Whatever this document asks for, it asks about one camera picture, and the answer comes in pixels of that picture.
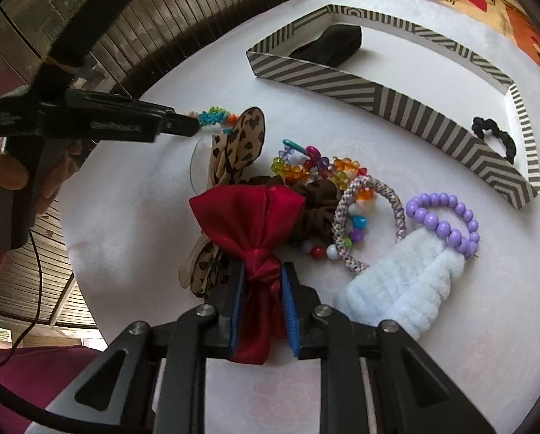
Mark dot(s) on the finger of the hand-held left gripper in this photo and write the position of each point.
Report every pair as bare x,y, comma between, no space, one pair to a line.
182,124

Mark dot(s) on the black cloth pad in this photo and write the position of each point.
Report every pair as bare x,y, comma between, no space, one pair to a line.
328,45

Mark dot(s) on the striped-rim white tray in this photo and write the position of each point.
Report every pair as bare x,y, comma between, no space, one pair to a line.
387,95

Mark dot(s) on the white fluffy scrunchie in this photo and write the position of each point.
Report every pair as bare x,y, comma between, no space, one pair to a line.
396,289

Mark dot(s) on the person's maroon clothing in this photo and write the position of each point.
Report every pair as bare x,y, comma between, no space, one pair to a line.
26,370

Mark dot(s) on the red satin hair bow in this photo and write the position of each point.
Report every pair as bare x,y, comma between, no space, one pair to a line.
247,217

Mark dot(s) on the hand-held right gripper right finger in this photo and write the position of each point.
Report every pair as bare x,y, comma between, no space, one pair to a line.
292,312

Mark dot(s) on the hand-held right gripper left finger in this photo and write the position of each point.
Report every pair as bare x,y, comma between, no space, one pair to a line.
236,307

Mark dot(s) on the silver metal appliance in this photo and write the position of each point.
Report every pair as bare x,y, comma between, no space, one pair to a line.
21,22

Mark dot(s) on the white table cover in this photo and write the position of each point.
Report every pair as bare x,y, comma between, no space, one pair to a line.
161,235

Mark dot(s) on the black scrunchie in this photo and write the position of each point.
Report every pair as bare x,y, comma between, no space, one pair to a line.
500,138

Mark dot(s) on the brown scrunchie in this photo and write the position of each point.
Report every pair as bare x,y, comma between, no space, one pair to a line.
317,208

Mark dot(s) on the person's left hand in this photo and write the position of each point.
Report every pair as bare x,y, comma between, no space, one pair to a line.
3,172

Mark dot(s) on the leopard print hair bow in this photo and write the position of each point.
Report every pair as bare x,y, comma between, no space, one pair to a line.
247,140

